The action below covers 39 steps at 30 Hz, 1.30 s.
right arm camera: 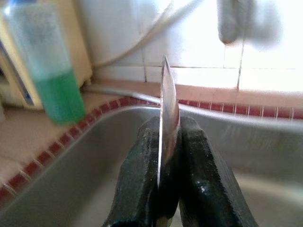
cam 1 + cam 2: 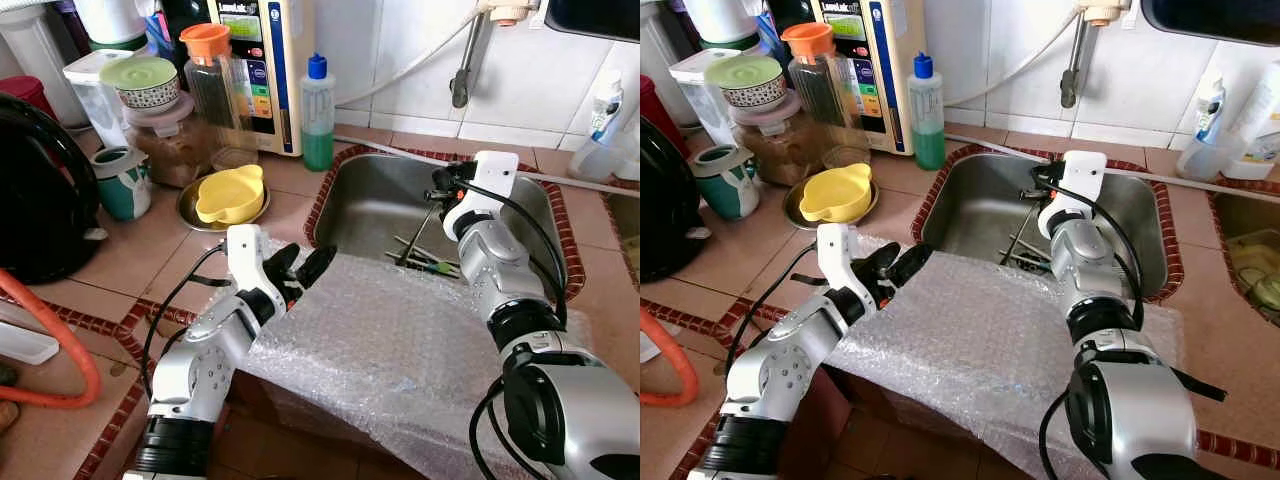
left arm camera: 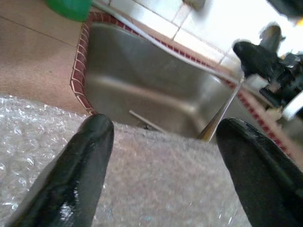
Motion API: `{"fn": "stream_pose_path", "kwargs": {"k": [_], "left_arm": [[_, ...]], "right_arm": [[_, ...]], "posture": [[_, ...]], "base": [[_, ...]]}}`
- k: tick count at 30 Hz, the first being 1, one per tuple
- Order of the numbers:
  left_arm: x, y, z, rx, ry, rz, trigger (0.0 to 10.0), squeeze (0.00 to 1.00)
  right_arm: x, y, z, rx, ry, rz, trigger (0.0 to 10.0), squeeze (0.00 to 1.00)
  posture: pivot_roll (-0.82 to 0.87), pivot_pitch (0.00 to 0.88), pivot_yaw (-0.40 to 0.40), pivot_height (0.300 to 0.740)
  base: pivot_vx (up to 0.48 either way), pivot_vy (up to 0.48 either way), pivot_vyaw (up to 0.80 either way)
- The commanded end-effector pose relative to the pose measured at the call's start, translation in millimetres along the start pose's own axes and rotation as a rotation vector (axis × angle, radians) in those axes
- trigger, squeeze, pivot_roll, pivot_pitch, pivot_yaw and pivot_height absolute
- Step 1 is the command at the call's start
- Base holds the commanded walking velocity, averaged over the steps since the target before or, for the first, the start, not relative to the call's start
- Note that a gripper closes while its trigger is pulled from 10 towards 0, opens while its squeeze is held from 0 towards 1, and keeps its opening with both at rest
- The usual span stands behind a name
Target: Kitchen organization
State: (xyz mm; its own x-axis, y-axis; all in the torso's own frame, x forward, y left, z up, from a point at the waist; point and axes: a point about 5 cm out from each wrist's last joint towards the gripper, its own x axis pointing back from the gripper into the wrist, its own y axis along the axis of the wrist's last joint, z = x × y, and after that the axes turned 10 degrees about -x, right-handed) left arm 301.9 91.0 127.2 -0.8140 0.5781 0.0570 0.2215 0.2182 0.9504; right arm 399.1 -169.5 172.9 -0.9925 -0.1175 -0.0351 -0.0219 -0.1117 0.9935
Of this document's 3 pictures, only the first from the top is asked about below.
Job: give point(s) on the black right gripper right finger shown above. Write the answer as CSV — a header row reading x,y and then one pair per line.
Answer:
x,y
208,179

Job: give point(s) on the steel kitchen faucet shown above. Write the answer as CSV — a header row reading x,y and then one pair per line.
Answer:
x,y
227,28

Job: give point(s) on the large stainless steel sink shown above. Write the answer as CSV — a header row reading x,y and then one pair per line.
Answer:
x,y
71,165

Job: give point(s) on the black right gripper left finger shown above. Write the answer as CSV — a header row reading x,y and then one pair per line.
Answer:
x,y
139,165

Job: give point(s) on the green soap bottle blue cap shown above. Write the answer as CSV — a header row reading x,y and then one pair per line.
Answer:
x,y
59,99

